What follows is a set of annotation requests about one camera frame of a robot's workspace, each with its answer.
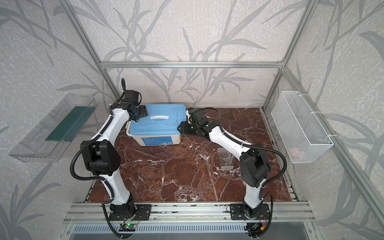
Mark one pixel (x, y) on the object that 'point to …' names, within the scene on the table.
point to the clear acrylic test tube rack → (225, 159)
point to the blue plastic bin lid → (162, 119)
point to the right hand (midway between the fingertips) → (180, 124)
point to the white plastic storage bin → (145, 140)
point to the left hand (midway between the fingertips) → (141, 108)
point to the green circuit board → (127, 227)
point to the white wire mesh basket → (303, 136)
